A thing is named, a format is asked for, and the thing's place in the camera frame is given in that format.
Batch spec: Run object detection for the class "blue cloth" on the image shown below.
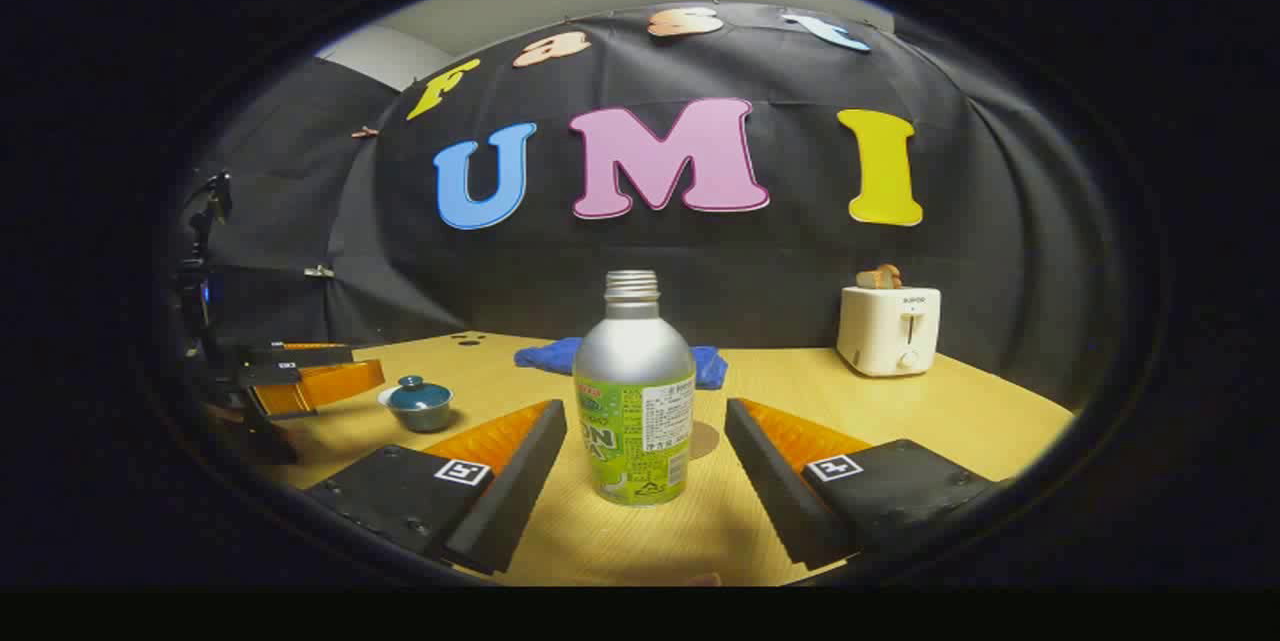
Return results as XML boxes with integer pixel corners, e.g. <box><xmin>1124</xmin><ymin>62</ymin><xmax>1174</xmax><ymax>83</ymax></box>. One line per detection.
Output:
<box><xmin>514</xmin><ymin>337</ymin><xmax>729</xmax><ymax>390</ymax></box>

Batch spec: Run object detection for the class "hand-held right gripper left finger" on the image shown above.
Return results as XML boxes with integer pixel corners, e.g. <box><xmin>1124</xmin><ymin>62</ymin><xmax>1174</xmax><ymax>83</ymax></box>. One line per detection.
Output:
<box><xmin>305</xmin><ymin>399</ymin><xmax>568</xmax><ymax>577</ymax></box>

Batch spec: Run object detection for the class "silver water bottle green label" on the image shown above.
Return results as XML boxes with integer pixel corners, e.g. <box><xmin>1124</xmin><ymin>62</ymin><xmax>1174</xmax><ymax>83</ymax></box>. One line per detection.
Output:
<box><xmin>573</xmin><ymin>270</ymin><xmax>697</xmax><ymax>508</ymax></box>

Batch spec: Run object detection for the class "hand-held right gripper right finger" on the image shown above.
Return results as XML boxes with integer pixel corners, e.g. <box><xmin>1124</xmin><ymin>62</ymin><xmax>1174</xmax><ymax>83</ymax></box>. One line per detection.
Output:
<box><xmin>724</xmin><ymin>398</ymin><xmax>1001</xmax><ymax>570</ymax></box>

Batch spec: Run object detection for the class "white toaster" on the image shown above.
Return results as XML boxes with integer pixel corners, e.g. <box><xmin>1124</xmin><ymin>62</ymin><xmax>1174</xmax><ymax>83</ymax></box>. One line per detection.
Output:
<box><xmin>836</xmin><ymin>285</ymin><xmax>942</xmax><ymax>378</ymax></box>

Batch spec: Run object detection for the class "black backdrop cloth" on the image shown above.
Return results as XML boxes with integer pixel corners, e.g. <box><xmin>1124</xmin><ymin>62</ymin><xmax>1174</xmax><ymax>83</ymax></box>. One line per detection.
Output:
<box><xmin>165</xmin><ymin>1</ymin><xmax>1101</xmax><ymax>412</ymax></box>

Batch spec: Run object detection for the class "teal teacup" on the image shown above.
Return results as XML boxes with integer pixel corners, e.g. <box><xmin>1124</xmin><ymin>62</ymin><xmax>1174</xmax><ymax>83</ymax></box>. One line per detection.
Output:
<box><xmin>377</xmin><ymin>387</ymin><xmax>454</xmax><ymax>433</ymax></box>

